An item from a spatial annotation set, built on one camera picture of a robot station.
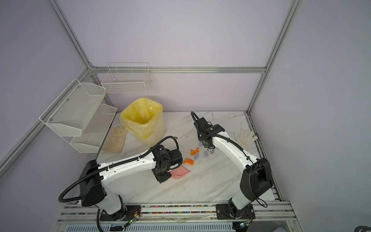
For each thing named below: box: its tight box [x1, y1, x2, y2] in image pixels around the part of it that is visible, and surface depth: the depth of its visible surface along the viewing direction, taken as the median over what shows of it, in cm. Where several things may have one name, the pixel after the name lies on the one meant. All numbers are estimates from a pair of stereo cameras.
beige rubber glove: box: [101, 125, 128, 154], surface depth 103 cm
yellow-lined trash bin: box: [119, 97, 166, 146], surface depth 91 cm
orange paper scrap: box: [190, 147, 200, 156], surface depth 98 cm
